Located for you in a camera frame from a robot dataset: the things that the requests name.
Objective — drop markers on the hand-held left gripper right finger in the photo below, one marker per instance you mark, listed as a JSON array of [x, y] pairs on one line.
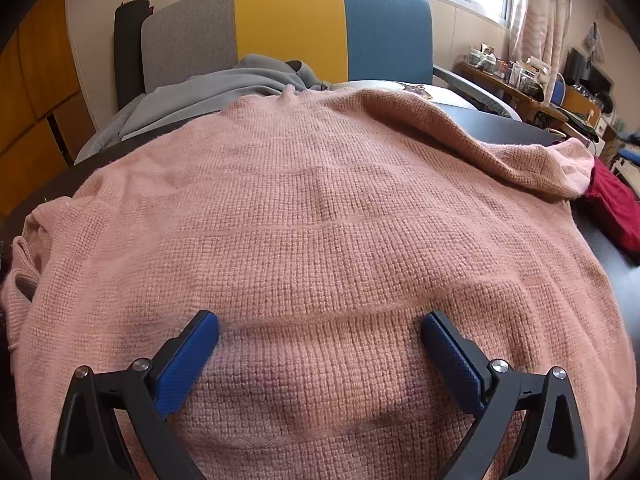
[[452, 360]]

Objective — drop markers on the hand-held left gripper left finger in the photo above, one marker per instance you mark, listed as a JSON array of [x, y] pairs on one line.
[[186, 360]]

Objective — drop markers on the pink knitted sweater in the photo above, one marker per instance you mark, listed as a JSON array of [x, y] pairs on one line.
[[320, 220]]

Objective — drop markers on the dark red garment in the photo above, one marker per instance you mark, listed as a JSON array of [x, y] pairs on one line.
[[616, 205]]

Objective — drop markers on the grey hooded garment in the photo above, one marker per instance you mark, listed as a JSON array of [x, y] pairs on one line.
[[210, 91]]

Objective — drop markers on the cluttered wooden desk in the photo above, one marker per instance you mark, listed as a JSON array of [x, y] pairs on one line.
[[520, 87]]

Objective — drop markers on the small blue chair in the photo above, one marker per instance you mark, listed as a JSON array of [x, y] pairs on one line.
[[558, 91]]

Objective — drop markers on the orange wooden cabinet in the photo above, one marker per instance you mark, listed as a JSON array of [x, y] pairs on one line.
[[35, 95]]

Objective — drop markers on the black rolled mat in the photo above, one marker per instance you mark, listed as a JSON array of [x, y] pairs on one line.
[[128, 55]]

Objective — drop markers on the black monitor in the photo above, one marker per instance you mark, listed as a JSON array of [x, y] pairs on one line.
[[589, 76]]

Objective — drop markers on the pale patterned curtain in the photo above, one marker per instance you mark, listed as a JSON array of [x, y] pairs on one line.
[[540, 15]]

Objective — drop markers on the grey yellow blue chair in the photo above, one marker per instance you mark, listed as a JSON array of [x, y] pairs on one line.
[[320, 25]]

